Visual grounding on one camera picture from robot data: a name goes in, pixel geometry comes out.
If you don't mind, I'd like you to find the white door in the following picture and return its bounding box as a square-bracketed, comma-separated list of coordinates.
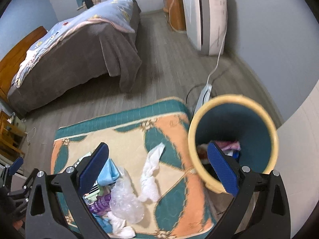
[276, 84, 319, 236]

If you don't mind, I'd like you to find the light blue face mask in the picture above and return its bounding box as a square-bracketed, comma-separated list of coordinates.
[97, 158, 120, 186]

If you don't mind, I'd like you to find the white power cable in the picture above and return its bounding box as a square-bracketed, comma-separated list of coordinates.
[205, 10, 229, 86]

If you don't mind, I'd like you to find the clear plastic bag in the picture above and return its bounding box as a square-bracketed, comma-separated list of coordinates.
[110, 167, 144, 224]

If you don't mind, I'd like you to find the white air purifier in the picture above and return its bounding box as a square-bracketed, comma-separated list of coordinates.
[183, 0, 228, 56]

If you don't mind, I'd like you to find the wooden nightstand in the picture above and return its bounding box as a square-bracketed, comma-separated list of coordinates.
[163, 0, 186, 33]

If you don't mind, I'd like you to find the white tissue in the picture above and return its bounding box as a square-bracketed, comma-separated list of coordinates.
[107, 212, 136, 238]
[138, 142, 165, 202]

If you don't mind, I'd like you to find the wooden shelf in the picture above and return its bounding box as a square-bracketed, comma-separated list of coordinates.
[0, 110, 26, 162]

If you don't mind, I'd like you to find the pink snack wrapper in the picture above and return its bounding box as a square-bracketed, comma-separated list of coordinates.
[215, 141, 241, 151]

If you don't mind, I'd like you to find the purple wrapper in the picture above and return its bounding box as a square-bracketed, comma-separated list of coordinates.
[88, 194, 111, 215]

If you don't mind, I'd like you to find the patterned teal orange rug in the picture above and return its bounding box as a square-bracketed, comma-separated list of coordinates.
[51, 97, 216, 238]

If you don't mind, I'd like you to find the white power strip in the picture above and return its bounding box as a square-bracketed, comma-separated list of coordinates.
[194, 83, 212, 114]

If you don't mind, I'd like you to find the bed with grey blanket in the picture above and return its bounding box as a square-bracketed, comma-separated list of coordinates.
[7, 1, 142, 116]

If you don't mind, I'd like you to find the white tissue at rug edge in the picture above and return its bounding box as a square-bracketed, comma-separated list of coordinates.
[107, 212, 136, 238]

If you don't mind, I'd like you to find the blue floral quilt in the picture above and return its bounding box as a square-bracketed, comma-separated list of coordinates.
[14, 0, 136, 88]

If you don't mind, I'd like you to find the wooden headboard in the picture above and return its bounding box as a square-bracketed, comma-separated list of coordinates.
[0, 26, 47, 103]

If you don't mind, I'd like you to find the teal trash bin yellow rim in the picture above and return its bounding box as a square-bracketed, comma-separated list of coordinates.
[188, 94, 279, 194]

